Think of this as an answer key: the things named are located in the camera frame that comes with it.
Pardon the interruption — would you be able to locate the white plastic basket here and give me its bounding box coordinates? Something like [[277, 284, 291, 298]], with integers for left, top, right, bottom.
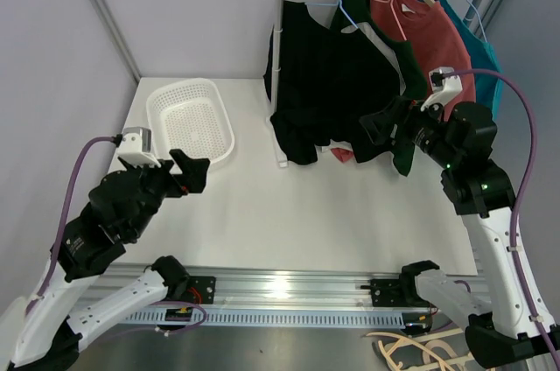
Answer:
[[145, 78, 235, 171]]

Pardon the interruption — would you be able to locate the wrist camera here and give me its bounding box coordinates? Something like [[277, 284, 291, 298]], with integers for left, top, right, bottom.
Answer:
[[116, 126, 160, 167], [420, 66, 463, 122]]

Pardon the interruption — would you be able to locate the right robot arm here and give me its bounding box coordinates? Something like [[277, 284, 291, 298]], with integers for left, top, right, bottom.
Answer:
[[360, 97, 559, 368]]

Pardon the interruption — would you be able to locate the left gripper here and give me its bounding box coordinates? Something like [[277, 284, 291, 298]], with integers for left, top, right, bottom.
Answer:
[[123, 148, 210, 239]]

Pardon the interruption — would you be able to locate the teal t shirt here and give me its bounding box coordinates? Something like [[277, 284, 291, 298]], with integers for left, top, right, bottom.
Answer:
[[435, 0, 503, 120]]

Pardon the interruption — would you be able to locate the red t shirt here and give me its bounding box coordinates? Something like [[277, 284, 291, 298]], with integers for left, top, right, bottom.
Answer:
[[370, 0, 477, 121]]

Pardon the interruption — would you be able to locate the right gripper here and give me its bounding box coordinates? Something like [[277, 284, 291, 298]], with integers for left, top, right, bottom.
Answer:
[[360, 95, 460, 170]]

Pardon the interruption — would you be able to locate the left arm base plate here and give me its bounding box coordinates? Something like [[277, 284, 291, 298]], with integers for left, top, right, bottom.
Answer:
[[162, 276, 217, 305]]

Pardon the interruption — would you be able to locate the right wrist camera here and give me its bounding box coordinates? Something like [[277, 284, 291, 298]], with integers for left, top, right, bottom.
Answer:
[[420, 66, 463, 122]]

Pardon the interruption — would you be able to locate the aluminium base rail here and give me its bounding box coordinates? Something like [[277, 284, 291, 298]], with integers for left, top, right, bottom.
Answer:
[[56, 268, 535, 313]]

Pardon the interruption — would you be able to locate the slotted cable duct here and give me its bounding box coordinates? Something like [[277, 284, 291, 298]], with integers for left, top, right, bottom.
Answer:
[[118, 306, 431, 329]]

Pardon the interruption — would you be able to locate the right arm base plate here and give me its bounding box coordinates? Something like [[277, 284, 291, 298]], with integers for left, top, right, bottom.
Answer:
[[360, 277, 432, 308]]

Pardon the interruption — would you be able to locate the green and white t shirt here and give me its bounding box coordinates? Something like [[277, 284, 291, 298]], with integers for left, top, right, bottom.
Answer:
[[330, 0, 428, 177]]

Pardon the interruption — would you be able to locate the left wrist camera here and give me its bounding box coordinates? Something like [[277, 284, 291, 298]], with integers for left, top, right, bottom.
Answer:
[[116, 126, 160, 167]]

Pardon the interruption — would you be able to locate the black t shirt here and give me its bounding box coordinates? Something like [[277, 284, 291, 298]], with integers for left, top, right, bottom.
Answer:
[[271, 1, 400, 165]]

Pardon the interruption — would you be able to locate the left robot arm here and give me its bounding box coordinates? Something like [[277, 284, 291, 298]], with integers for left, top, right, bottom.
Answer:
[[1, 150, 210, 370]]

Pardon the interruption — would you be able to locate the pile of spare hangers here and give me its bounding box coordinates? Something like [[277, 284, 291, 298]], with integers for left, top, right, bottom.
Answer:
[[363, 328, 474, 370]]

